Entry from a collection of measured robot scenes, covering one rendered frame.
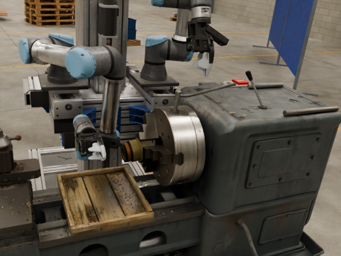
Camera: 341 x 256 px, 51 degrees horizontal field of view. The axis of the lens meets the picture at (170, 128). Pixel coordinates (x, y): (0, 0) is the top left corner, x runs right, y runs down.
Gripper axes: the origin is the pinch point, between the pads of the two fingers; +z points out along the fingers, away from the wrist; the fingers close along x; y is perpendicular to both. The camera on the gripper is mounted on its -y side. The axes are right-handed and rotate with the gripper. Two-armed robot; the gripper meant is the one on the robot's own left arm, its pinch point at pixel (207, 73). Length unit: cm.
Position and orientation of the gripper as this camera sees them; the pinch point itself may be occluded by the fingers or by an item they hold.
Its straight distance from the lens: 141.1
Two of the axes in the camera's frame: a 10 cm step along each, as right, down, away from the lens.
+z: 0.4, 9.9, 1.1
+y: -9.1, 0.8, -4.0
